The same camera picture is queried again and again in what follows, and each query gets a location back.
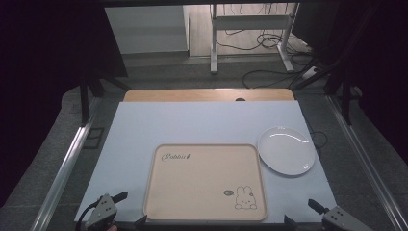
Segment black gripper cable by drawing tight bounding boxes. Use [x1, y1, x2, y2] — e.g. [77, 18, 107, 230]
[74, 199, 99, 231]

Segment white power strip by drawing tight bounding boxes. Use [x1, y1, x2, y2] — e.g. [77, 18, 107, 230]
[301, 65, 322, 81]

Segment beige tray with rabbit print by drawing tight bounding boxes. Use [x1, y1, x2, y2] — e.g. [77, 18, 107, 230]
[142, 142, 268, 222]

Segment wooden table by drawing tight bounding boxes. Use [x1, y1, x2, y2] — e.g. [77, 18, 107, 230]
[122, 88, 296, 103]

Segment thin black cable loop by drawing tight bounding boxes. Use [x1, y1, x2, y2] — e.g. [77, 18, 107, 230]
[302, 116, 329, 158]

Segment aluminium rail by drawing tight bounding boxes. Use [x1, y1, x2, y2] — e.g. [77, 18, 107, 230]
[324, 94, 408, 231]
[30, 95, 101, 231]

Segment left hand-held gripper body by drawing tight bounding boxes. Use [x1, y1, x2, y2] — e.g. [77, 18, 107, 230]
[84, 192, 118, 231]

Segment white table mat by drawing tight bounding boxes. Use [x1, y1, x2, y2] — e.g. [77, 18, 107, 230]
[74, 100, 338, 224]

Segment white cabinet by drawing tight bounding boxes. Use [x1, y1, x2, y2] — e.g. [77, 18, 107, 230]
[104, 5, 191, 56]

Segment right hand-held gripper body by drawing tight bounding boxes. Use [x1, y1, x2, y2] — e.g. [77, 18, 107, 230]
[321, 205, 376, 231]

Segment black floor cables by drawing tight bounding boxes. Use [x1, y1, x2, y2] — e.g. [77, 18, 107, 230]
[215, 3, 319, 90]

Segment white round plate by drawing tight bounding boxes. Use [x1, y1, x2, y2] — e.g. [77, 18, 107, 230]
[257, 126, 316, 176]

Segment black metal stand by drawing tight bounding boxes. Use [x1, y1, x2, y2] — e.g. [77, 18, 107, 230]
[78, 71, 132, 127]
[290, 3, 383, 126]

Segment white metal desk frame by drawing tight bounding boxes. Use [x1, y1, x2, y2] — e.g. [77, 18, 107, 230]
[209, 3, 300, 75]

